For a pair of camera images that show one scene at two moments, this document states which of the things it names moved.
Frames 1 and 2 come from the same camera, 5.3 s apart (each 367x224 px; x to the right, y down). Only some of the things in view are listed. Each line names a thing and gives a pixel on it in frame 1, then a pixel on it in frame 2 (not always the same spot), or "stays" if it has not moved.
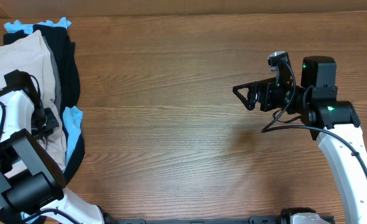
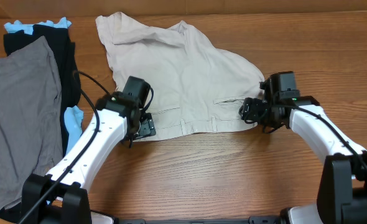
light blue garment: (73, 116) stays
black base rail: (257, 220) stays
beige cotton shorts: (29, 55) to (195, 88)
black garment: (62, 49) stays
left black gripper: (53, 122) to (147, 126)
